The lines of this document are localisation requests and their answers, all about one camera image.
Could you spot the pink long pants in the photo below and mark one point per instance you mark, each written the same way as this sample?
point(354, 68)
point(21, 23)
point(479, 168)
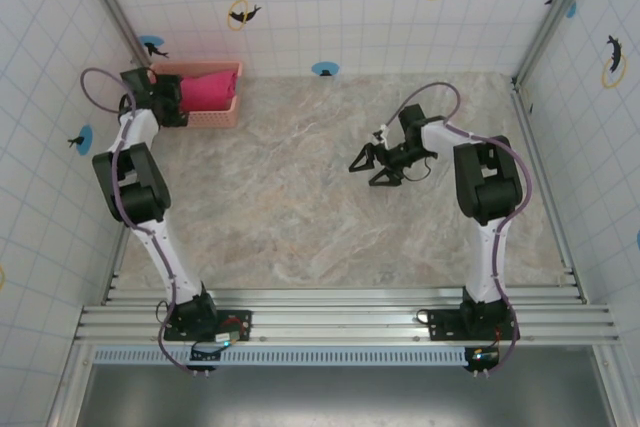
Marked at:
point(207, 92)

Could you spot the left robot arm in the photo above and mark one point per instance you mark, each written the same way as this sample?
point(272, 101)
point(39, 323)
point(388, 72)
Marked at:
point(135, 192)

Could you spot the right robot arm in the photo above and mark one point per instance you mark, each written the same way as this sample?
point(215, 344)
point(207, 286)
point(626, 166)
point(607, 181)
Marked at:
point(492, 187)

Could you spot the salmon plastic basket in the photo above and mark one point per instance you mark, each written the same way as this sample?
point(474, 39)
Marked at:
point(212, 119)

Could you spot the blue oval shark sticker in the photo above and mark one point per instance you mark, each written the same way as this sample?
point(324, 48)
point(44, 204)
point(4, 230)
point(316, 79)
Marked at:
point(152, 46)

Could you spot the blue oval fish sticker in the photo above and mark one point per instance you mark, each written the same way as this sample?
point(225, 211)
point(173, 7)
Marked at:
point(82, 139)

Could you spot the small circuit board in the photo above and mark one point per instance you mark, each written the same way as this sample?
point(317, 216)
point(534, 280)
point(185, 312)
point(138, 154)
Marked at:
point(225, 337)
point(484, 356)

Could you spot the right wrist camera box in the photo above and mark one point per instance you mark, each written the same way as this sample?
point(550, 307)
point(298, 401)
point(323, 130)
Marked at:
point(380, 137)

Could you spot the aluminium frame post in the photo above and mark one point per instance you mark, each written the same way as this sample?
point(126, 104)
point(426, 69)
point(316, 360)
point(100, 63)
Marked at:
point(542, 42)
point(112, 2)
point(617, 389)
point(67, 389)

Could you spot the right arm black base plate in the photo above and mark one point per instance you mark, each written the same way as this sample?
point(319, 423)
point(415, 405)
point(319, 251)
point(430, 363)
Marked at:
point(440, 322)

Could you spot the aluminium rail beam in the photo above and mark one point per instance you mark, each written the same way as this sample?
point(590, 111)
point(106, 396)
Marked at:
point(325, 317)

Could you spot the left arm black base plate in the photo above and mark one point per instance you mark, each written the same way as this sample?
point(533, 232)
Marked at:
point(244, 317)

